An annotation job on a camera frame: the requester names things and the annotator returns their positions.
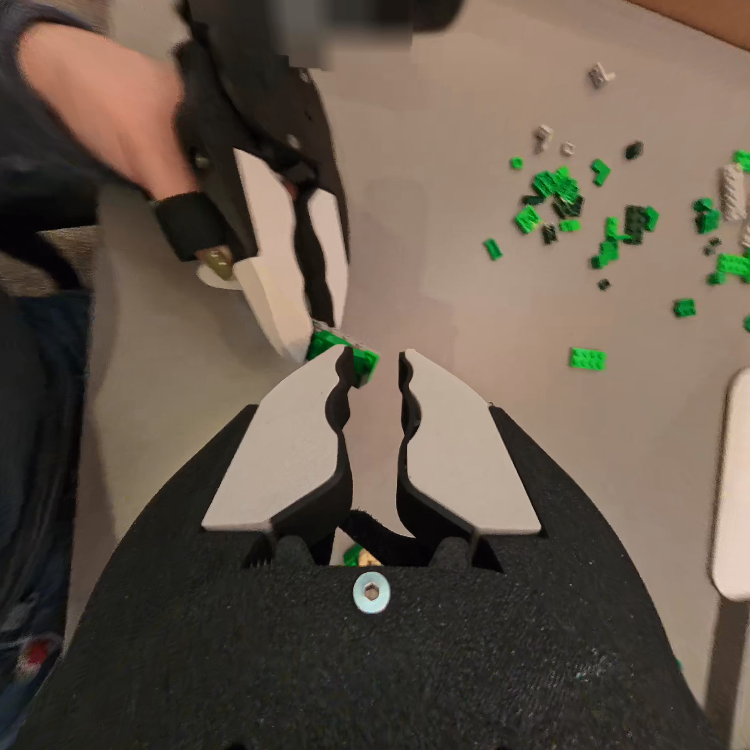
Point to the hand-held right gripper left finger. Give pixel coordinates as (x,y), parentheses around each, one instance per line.
(281,457)

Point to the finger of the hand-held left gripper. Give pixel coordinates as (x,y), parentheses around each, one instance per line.
(269,263)
(331,246)

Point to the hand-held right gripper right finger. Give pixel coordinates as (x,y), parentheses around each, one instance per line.
(463,463)

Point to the green zigzag brick assembly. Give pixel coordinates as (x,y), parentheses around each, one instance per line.
(360,366)

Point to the green brick with tan stud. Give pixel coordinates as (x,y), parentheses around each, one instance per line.
(353,555)

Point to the pile of green bricks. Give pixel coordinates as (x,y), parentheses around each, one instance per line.
(556,187)

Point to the person's left forearm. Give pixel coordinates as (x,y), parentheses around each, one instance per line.
(14,117)

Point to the grey desk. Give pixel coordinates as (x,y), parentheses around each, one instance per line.
(469,88)

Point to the person's left hand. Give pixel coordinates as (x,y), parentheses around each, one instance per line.
(105,105)

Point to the person's jeans leg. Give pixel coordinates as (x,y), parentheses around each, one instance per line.
(35,469)

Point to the white booklet stand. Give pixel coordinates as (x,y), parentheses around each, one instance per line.
(735,498)

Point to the long white studded beam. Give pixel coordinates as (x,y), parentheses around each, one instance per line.
(733,193)

